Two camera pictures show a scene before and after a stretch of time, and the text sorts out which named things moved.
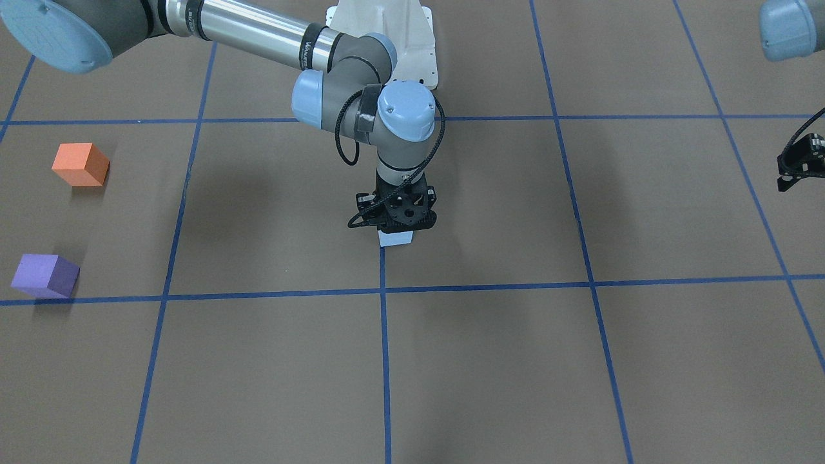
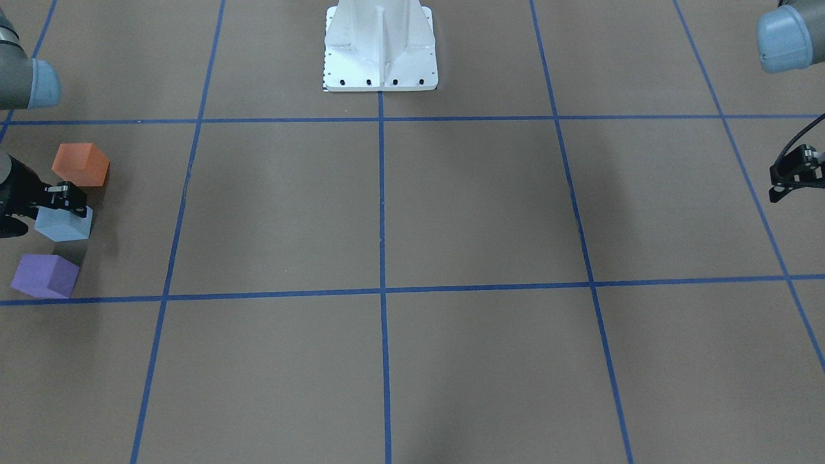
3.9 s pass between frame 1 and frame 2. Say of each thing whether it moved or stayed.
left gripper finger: moved
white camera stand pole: stayed
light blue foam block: moved
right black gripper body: moved
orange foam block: stayed
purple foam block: stayed
